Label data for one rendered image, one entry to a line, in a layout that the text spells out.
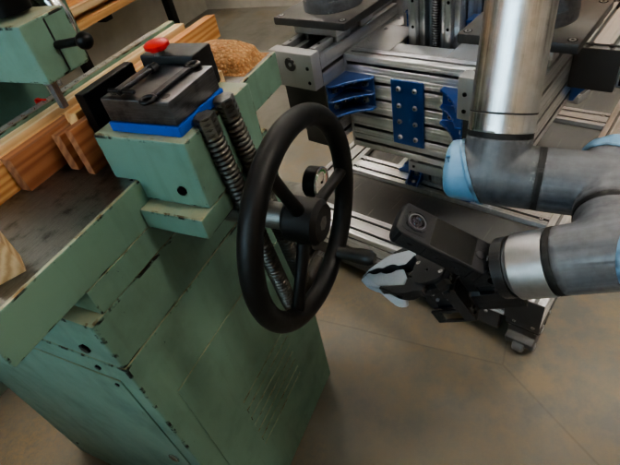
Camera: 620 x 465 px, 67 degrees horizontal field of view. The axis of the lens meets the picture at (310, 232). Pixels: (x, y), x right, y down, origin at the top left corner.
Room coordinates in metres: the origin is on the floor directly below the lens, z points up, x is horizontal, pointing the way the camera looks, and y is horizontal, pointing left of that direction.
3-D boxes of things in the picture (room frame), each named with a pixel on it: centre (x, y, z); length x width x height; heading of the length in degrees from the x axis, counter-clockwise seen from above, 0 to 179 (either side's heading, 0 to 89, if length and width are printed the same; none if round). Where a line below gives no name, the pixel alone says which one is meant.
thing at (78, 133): (0.63, 0.19, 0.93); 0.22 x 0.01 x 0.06; 147
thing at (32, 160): (0.63, 0.27, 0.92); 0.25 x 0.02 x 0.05; 148
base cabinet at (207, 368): (0.70, 0.39, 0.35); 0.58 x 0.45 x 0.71; 57
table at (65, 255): (0.58, 0.20, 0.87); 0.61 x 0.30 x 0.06; 147
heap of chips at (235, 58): (0.80, 0.08, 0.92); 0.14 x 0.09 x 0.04; 58
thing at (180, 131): (0.54, 0.12, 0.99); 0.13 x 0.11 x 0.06; 147
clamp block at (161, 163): (0.54, 0.13, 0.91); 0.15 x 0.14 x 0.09; 147
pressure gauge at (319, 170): (0.75, -0.03, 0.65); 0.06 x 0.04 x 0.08; 147
